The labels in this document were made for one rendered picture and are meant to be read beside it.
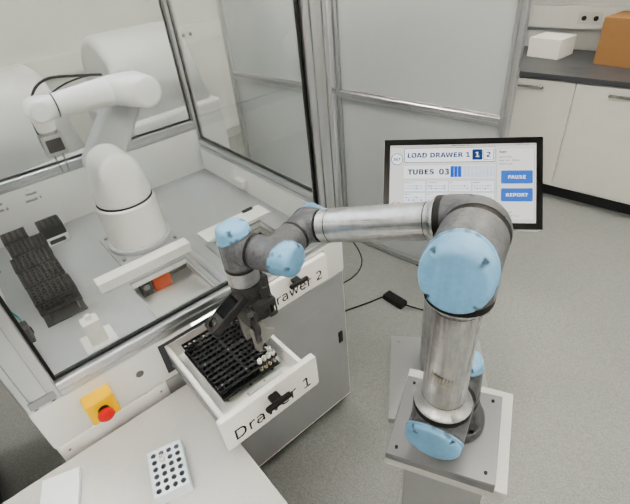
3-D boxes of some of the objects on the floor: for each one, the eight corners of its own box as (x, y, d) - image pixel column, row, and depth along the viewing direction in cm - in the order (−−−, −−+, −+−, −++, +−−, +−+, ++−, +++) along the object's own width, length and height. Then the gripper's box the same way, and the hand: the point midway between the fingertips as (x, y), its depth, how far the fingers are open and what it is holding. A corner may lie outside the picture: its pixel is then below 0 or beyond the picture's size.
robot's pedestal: (480, 518, 164) (517, 391, 119) (470, 613, 142) (511, 500, 97) (400, 490, 174) (407, 364, 130) (379, 574, 153) (379, 456, 108)
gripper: (276, 280, 101) (288, 345, 113) (250, 261, 108) (264, 323, 121) (244, 299, 97) (261, 363, 109) (219, 277, 104) (238, 340, 117)
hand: (253, 344), depth 113 cm, fingers open, 3 cm apart
